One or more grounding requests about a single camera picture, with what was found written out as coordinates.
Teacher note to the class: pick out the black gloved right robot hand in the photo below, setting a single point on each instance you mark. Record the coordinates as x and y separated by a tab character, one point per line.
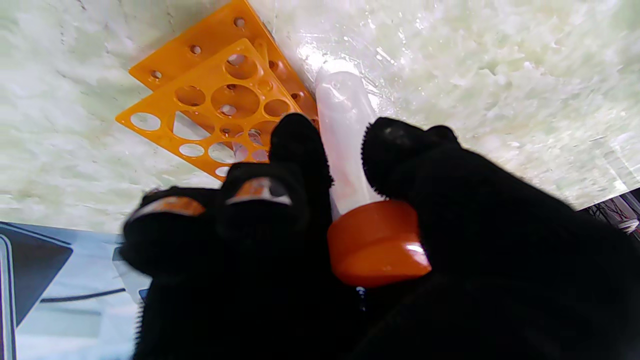
500	275

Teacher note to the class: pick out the orange round tube cap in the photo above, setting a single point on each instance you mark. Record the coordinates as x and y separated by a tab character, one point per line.
375	245

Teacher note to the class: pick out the orange test tube rack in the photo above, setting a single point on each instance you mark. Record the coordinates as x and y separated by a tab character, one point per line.
220	100

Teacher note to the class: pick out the printed laboratory backdrop poster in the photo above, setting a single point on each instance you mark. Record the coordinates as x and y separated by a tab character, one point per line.
50	290

